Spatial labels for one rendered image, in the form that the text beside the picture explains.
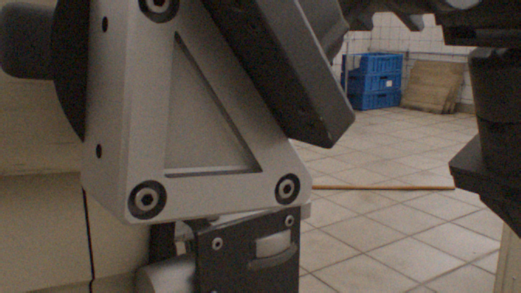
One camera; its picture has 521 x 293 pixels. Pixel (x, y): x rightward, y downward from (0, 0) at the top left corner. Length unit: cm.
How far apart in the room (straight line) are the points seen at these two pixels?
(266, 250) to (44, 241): 16
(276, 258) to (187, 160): 21
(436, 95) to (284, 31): 533
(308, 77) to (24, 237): 24
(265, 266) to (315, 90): 23
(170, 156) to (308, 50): 7
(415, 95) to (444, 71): 39
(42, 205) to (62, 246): 3
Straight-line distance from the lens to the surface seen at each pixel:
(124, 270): 39
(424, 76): 568
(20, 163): 28
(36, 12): 21
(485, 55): 42
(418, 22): 29
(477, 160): 48
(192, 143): 19
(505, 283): 110
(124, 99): 18
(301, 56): 17
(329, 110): 19
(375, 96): 550
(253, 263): 38
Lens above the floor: 97
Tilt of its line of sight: 16 degrees down
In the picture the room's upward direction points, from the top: straight up
